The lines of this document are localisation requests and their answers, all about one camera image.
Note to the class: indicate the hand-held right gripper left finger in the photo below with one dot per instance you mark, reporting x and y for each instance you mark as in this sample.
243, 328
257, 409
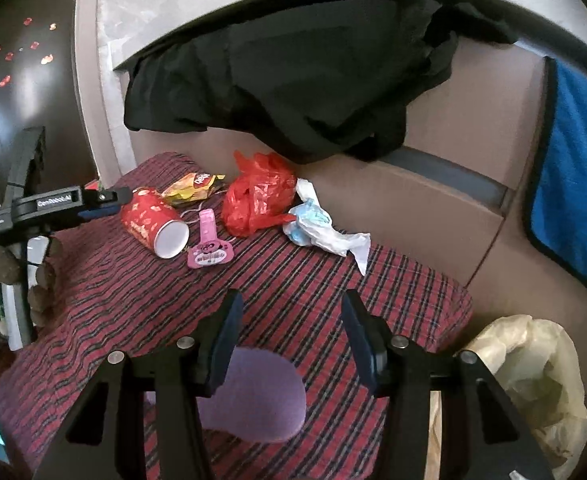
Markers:
226, 345

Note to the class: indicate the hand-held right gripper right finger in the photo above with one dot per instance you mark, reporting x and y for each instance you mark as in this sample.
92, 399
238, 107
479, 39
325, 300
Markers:
361, 350

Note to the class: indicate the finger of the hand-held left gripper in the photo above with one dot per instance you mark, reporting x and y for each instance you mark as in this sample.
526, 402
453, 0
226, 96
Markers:
108, 195
98, 211

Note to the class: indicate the red paper cup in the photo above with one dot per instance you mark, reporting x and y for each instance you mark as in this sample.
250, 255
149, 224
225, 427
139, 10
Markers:
148, 215

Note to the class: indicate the yellow red chips bag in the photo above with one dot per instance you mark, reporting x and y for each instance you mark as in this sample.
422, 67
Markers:
193, 187

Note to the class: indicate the pink packaging card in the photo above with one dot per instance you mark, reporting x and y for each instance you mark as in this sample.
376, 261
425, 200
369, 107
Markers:
211, 252

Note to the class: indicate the white blue wrapper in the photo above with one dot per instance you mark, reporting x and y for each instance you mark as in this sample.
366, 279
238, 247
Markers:
318, 225

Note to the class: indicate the red plastic bag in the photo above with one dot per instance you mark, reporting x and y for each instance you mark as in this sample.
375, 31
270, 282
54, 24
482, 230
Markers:
253, 195

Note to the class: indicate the person's left hand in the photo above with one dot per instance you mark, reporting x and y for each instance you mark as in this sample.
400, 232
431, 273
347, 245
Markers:
43, 280

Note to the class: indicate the red plaid cloth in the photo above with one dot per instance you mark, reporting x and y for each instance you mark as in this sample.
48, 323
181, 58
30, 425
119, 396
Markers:
298, 285

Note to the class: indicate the black refrigerator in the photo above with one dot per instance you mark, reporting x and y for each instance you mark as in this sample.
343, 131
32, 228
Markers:
33, 85

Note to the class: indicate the white kitchen countertop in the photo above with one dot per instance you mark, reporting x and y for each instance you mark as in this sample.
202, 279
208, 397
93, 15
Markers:
173, 27

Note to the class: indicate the black cloth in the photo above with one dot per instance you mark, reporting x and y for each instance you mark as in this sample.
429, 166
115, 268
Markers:
298, 75

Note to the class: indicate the blue towel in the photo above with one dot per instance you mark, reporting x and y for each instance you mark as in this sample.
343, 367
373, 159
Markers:
583, 170

